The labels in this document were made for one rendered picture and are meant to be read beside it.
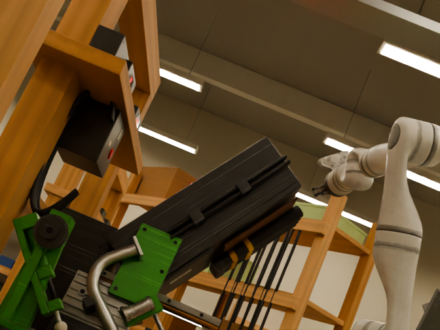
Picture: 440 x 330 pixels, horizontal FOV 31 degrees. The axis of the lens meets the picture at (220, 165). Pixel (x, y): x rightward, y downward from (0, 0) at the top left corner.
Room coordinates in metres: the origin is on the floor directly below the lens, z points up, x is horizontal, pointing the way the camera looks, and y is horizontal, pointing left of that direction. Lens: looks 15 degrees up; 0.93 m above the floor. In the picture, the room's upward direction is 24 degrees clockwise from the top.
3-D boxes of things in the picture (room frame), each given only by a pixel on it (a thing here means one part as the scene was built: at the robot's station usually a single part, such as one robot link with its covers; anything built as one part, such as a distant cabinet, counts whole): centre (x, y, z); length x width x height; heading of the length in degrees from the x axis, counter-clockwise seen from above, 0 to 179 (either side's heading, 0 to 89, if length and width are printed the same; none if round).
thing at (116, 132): (2.06, 0.34, 1.42); 0.17 x 0.12 x 0.15; 177
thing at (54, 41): (2.18, 0.39, 1.52); 0.90 x 0.25 x 0.04; 177
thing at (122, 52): (1.89, 0.36, 1.59); 0.15 x 0.07 x 0.07; 177
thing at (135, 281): (2.08, 0.07, 1.17); 0.13 x 0.12 x 0.20; 177
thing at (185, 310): (2.24, 0.02, 1.11); 0.39 x 0.16 x 0.03; 87
